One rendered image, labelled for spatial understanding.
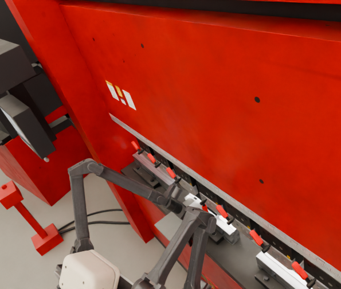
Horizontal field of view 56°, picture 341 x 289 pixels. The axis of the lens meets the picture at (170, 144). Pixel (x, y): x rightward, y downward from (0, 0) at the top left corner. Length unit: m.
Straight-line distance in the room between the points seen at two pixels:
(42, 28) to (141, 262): 2.02
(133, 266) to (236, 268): 1.45
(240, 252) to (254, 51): 1.19
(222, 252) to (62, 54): 1.45
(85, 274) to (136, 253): 1.78
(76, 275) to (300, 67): 1.06
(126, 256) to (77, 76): 1.71
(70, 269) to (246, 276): 0.83
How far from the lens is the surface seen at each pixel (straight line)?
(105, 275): 1.33
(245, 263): 1.74
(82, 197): 1.51
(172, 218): 1.83
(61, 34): 2.06
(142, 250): 3.06
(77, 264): 1.36
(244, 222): 1.43
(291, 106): 0.81
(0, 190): 3.24
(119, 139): 2.38
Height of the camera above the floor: 2.36
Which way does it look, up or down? 36 degrees down
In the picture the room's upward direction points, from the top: 20 degrees counter-clockwise
